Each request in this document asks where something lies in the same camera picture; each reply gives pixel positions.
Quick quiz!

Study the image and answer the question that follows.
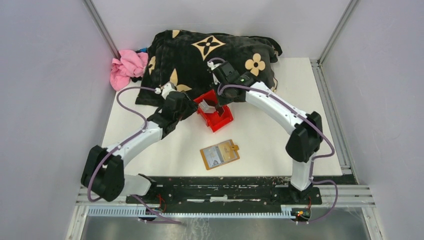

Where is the red plastic bin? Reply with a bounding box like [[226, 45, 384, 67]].
[[194, 89, 234, 133]]

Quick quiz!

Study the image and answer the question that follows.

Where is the silver credit card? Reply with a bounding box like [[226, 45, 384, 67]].
[[203, 146, 222, 168]]

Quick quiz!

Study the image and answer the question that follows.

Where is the gold credit card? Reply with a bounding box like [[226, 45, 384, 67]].
[[218, 141, 237, 162]]

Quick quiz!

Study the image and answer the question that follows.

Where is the yellow leather card holder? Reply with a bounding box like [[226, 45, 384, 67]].
[[199, 139, 240, 170]]

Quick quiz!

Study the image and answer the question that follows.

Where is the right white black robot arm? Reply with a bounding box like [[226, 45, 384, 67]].
[[207, 61, 323, 204]]

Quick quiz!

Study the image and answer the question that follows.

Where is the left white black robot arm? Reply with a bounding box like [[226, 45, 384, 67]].
[[81, 91, 198, 204]]

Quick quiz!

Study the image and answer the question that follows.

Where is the stack of credit cards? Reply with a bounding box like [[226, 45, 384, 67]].
[[198, 99, 217, 114]]

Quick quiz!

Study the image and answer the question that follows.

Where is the black floral blanket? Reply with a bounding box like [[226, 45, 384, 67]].
[[133, 30, 283, 107]]

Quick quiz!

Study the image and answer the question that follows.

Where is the pink cloth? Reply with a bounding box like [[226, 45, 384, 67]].
[[109, 49, 148, 92]]

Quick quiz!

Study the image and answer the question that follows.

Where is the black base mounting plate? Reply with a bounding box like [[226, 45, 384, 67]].
[[141, 176, 323, 214]]

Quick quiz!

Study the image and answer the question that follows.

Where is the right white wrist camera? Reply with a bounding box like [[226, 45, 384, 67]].
[[207, 61, 221, 85]]

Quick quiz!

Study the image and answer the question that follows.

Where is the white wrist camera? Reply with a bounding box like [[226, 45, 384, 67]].
[[161, 81, 177, 100], [207, 61, 221, 85]]

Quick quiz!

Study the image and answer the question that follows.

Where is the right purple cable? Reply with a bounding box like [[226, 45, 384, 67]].
[[207, 57, 339, 224]]

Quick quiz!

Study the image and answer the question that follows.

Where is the purple cable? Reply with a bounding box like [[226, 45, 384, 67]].
[[207, 57, 339, 224], [86, 86, 183, 226]]

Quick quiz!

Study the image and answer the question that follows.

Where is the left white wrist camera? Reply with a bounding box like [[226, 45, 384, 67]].
[[161, 81, 177, 100]]

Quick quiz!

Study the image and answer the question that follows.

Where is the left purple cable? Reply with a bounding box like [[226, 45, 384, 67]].
[[86, 86, 183, 226]]

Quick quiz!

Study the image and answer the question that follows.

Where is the aluminium rail frame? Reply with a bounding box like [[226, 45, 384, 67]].
[[65, 57, 382, 240]]

